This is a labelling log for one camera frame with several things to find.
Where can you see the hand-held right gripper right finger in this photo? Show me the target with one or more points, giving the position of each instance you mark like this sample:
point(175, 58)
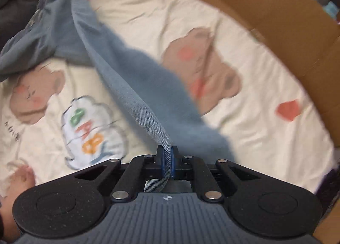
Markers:
point(174, 164)

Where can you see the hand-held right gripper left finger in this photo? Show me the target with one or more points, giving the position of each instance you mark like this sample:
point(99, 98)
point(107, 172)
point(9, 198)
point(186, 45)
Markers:
point(160, 163)

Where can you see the blue denim jeans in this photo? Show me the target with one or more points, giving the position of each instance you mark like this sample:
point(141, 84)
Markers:
point(132, 73)

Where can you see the cream bear print blanket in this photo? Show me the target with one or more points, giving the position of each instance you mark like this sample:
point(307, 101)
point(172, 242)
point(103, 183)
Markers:
point(164, 20)

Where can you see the person's bare leg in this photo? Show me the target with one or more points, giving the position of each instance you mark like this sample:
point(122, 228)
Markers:
point(10, 220)

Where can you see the brown cardboard sheet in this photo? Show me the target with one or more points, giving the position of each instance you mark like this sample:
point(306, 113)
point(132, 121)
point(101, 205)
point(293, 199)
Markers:
point(279, 7)

